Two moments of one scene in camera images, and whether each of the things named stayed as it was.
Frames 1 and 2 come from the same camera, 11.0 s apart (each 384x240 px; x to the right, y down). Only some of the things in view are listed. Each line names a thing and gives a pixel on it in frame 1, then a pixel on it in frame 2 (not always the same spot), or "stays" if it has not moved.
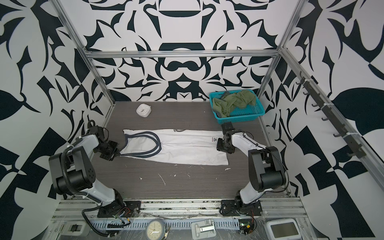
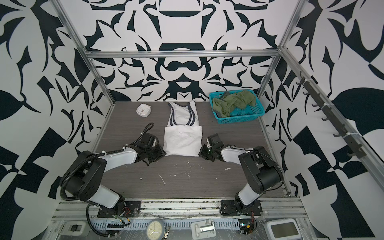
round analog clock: (155, 230) stays
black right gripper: (220, 148) to (202, 153)
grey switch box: (75, 228) stays
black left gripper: (110, 157) to (161, 153)
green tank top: (223, 106) stays
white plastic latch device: (203, 229) stays
